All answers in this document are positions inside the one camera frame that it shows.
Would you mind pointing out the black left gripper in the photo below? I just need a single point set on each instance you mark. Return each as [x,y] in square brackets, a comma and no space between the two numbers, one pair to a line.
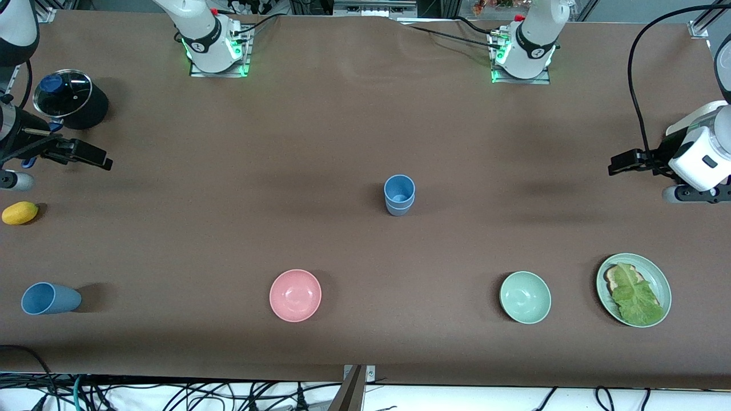
[664,149]

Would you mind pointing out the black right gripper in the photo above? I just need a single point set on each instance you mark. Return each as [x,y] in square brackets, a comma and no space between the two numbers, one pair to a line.
[24,138]

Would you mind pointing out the blue plastic cup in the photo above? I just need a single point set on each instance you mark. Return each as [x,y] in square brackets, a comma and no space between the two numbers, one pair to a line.
[400,212]
[51,299]
[399,185]

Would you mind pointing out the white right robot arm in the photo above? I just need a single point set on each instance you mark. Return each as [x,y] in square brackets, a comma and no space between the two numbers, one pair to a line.
[200,34]

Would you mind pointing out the black pot with lid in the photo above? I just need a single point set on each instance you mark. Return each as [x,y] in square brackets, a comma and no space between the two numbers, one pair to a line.
[65,94]

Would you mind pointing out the yellow lemon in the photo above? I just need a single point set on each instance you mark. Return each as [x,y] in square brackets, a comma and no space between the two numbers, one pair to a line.
[20,213]

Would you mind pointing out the toast bread slice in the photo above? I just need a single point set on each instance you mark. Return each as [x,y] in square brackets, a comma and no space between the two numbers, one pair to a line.
[612,277]

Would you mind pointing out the mint green plate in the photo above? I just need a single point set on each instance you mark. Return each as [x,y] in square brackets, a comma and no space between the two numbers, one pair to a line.
[659,279]

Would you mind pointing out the green lettuce leaf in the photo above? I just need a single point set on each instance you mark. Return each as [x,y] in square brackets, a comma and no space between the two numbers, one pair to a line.
[637,297]

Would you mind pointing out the mint green bowl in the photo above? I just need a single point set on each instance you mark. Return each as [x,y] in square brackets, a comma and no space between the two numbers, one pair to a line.
[525,297]

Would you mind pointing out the pink bowl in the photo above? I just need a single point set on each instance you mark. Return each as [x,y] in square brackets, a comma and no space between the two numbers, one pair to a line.
[295,295]

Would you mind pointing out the brown table cover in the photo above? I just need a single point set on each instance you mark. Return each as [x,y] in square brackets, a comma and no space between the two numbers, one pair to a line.
[365,142]

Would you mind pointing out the silver electronics box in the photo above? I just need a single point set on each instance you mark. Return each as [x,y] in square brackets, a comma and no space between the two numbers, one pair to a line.
[374,8]

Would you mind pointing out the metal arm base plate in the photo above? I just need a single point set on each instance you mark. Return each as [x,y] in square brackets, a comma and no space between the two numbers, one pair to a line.
[246,51]
[522,80]

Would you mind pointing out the aluminium frame profile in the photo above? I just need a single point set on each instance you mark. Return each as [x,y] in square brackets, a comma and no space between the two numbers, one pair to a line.
[705,23]
[45,14]

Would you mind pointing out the metal table bracket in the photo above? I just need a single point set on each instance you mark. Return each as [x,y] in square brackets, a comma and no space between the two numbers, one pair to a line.
[357,385]

